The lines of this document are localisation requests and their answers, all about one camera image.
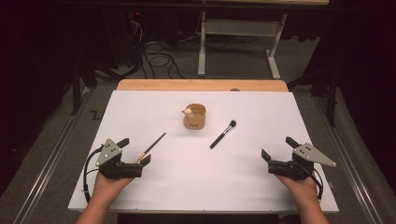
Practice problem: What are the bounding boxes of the person's right hand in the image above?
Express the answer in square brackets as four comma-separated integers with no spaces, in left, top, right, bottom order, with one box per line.
[275,174,319,204]

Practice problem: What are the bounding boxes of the black floor cables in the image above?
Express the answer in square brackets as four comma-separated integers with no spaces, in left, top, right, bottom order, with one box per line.
[141,39,187,80]

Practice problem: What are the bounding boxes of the black makeup brush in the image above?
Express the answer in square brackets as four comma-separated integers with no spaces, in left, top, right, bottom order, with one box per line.
[209,119,237,149]

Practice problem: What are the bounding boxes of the white board sheet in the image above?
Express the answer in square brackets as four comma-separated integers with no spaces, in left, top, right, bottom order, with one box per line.
[67,90,340,215]

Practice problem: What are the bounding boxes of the tan bear brush holder cup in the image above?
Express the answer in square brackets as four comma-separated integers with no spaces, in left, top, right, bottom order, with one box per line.
[181,103,207,131]

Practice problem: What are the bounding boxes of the white desk frame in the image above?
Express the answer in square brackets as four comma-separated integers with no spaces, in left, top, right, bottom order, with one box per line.
[197,10,288,80]

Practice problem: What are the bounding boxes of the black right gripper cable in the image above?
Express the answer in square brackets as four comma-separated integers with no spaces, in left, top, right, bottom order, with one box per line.
[306,167,325,201]

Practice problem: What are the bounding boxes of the wooden table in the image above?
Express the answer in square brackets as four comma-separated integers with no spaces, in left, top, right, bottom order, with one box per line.
[116,78,290,93]

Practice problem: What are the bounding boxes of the person's left hand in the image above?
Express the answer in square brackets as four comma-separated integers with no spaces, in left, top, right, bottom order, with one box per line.
[92,172,135,203]

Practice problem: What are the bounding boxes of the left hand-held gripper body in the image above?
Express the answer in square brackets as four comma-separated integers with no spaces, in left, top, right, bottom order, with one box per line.
[94,138,145,180]

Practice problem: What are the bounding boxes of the metal floor rail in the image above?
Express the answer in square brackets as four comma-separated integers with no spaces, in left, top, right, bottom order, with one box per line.
[12,88,95,224]
[313,95,385,224]

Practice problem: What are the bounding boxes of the thin black copper-ferrule brush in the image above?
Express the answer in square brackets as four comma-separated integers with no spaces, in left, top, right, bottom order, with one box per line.
[135,132,167,164]

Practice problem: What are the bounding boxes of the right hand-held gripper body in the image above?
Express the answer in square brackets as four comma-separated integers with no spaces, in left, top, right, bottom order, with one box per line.
[267,142,337,181]

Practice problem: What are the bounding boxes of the black metal stand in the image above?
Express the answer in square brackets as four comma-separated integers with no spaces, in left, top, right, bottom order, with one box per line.
[70,57,98,117]
[287,65,341,128]

